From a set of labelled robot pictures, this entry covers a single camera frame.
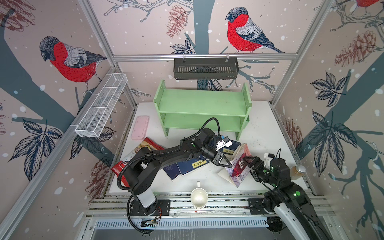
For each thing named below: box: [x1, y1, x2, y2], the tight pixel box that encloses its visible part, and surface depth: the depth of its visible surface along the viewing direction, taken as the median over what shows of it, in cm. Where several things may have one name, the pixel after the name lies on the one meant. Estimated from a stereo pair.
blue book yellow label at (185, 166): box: [176, 155, 210, 176], surface depth 88 cm
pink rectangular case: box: [130, 115, 150, 140], surface depth 106 cm
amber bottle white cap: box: [289, 165, 307, 180], surface depth 78 cm
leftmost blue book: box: [162, 162, 181, 182], surface depth 87 cm
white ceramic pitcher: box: [190, 181, 209, 210], surface depth 75 cm
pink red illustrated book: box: [217, 142, 252, 188], surface depth 74 cm
